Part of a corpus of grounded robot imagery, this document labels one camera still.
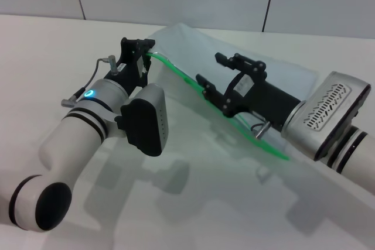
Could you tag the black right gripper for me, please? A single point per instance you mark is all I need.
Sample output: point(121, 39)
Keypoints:
point(263, 97)

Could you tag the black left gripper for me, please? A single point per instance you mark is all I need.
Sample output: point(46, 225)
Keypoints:
point(126, 65)

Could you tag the translucent green zip document bag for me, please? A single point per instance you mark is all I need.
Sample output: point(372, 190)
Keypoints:
point(190, 45)

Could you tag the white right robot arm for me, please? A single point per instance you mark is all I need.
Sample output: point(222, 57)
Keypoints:
point(354, 156)

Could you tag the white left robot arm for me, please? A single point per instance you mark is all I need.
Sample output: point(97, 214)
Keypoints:
point(73, 138)

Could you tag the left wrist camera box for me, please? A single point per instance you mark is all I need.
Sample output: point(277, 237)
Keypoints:
point(146, 121)

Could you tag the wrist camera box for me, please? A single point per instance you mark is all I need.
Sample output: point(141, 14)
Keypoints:
point(325, 112)
point(146, 121)

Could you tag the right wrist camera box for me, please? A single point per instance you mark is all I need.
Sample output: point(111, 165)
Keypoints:
point(325, 112)

